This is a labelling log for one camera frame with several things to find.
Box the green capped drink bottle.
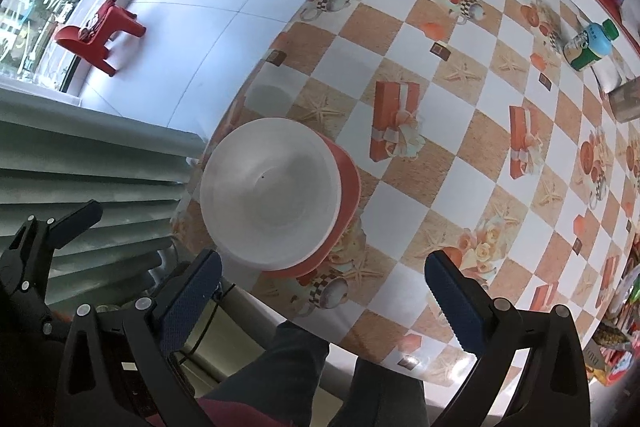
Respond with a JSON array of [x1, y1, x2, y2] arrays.
[[563, 18, 621, 72]]

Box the white chair seat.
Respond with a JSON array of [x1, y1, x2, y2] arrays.
[[175, 287, 361, 408]]

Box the pale green radiator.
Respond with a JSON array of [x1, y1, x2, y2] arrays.
[[0, 89, 206, 308]]

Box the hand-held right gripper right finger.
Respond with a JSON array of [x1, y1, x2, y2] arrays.
[[424, 249, 593, 427]]

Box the checkered printed tablecloth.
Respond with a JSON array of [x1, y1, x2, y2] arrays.
[[170, 0, 640, 388]]

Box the pile of snack packets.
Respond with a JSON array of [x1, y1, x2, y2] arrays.
[[590, 252, 640, 388]]

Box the maroon garment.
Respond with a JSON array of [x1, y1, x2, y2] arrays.
[[195, 397, 282, 427]]

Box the black cable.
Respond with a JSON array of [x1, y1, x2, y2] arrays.
[[179, 282, 237, 364]]

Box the person's jeans leg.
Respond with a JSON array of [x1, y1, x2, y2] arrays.
[[345, 356, 427, 427], [200, 319, 332, 427]]

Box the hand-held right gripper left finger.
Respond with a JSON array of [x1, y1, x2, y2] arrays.
[[52, 248, 223, 427]]

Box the red plastic stool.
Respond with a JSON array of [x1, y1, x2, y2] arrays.
[[52, 0, 147, 78]]

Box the metal canister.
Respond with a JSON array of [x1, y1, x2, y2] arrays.
[[606, 77, 640, 124]]

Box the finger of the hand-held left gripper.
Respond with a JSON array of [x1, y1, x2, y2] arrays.
[[0, 219, 56, 308], [22, 200, 103, 258]]

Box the white bowl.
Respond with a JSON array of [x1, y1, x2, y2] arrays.
[[199, 117, 343, 272]]

